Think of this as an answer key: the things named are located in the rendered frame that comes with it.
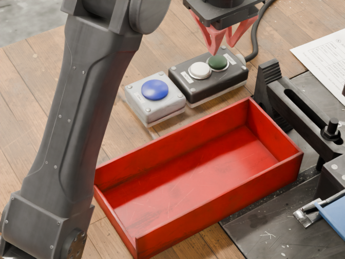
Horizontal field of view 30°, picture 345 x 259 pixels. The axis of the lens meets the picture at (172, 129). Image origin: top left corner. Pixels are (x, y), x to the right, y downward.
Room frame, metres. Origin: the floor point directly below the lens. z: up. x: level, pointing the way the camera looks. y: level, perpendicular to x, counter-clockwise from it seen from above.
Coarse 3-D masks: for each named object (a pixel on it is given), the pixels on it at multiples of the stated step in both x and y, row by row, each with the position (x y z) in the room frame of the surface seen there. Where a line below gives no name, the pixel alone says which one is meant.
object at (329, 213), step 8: (336, 200) 0.43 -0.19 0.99; (344, 200) 0.43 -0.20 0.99; (320, 208) 0.40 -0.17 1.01; (328, 208) 0.42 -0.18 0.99; (336, 208) 0.42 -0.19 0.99; (344, 208) 0.42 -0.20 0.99; (328, 216) 0.39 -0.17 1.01; (336, 216) 0.41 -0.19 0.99; (344, 216) 0.41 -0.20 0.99; (336, 224) 0.38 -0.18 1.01; (344, 224) 0.40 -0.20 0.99; (344, 232) 0.37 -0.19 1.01; (344, 240) 0.38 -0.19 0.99
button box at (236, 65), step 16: (272, 0) 0.91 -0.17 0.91; (224, 48) 0.76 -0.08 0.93; (256, 48) 0.78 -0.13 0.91; (192, 64) 0.72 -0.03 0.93; (240, 64) 0.72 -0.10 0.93; (176, 80) 0.69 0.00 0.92; (192, 80) 0.69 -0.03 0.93; (208, 80) 0.69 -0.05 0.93; (224, 80) 0.69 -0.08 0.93; (240, 80) 0.70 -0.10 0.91; (192, 96) 0.66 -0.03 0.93; (208, 96) 0.67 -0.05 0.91
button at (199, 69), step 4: (196, 64) 0.71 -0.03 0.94; (200, 64) 0.71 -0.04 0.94; (204, 64) 0.71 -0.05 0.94; (192, 68) 0.70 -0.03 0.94; (196, 68) 0.70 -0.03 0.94; (200, 68) 0.70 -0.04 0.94; (204, 68) 0.70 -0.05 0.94; (208, 68) 0.70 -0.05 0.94; (192, 72) 0.70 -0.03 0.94; (196, 72) 0.69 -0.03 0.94; (200, 72) 0.69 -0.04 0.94; (204, 72) 0.69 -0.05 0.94; (208, 72) 0.70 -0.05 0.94; (196, 76) 0.69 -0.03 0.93; (200, 76) 0.69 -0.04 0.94; (204, 76) 0.69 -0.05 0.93
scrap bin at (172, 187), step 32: (192, 128) 0.57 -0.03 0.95; (224, 128) 0.60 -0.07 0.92; (256, 128) 0.60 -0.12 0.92; (128, 160) 0.52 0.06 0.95; (160, 160) 0.54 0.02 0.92; (192, 160) 0.55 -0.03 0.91; (224, 160) 0.55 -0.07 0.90; (256, 160) 0.56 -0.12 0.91; (288, 160) 0.51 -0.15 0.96; (96, 192) 0.48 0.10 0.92; (128, 192) 0.50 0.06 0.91; (160, 192) 0.50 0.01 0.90; (192, 192) 0.50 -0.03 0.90; (224, 192) 0.46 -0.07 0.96; (256, 192) 0.49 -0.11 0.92; (128, 224) 0.45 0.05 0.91; (160, 224) 0.41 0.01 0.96; (192, 224) 0.43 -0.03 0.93
